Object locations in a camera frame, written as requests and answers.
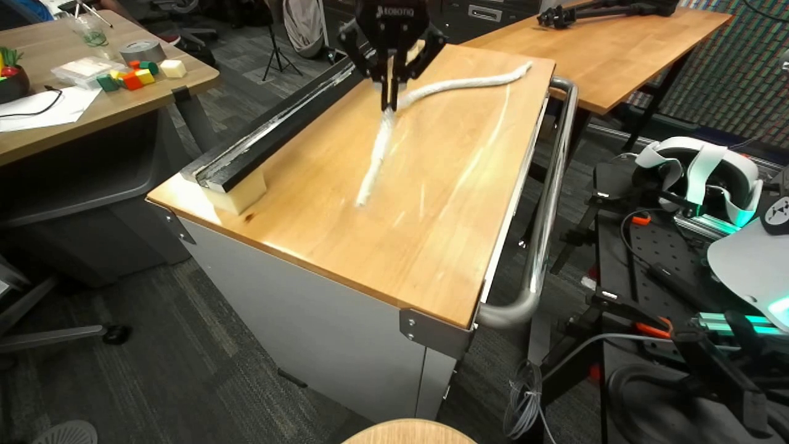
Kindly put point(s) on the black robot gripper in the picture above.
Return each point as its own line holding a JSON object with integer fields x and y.
{"x": 389, "y": 39}

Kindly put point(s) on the orange handled tool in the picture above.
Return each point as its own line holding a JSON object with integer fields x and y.
{"x": 623, "y": 316}

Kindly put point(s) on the yellow toy block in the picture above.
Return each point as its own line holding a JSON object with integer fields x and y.
{"x": 143, "y": 75}

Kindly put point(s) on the green toy block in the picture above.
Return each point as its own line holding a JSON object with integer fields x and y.
{"x": 109, "y": 82}

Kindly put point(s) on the white VR headset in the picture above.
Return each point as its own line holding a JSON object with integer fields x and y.
{"x": 707, "y": 187}

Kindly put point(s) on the round wooden stool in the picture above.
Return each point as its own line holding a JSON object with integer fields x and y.
{"x": 410, "y": 432}

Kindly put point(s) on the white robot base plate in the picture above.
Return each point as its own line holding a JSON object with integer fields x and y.
{"x": 755, "y": 266}

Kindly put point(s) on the wooden rear table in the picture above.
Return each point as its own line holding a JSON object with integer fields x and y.
{"x": 606, "y": 59}

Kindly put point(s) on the grey duct tape roll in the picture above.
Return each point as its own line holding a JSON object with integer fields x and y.
{"x": 143, "y": 49}

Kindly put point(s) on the cream toy block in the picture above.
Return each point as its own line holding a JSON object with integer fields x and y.
{"x": 174, "y": 70}

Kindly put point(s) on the white paper sheet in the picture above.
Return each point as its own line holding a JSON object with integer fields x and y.
{"x": 44, "y": 109}

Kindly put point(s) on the black fruit bowl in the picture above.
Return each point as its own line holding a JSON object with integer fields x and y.
{"x": 12, "y": 77}

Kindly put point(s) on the red toy block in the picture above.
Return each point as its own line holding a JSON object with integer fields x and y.
{"x": 130, "y": 82}

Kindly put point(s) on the wooden side desk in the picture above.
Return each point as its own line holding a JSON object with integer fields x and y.
{"x": 49, "y": 44}

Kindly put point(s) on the near wooden support block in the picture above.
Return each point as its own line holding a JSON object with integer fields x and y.
{"x": 240, "y": 196}

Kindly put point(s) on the steel cart handle bar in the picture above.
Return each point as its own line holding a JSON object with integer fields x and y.
{"x": 536, "y": 266}

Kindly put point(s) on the wooden top tool cart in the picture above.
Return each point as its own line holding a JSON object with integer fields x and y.
{"x": 363, "y": 273}

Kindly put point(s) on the long black rail object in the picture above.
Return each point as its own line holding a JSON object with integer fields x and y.
{"x": 222, "y": 167}

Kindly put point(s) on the black clamp on table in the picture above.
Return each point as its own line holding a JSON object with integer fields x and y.
{"x": 564, "y": 16}

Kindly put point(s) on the clear plastic cup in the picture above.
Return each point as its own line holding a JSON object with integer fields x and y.
{"x": 92, "y": 30}

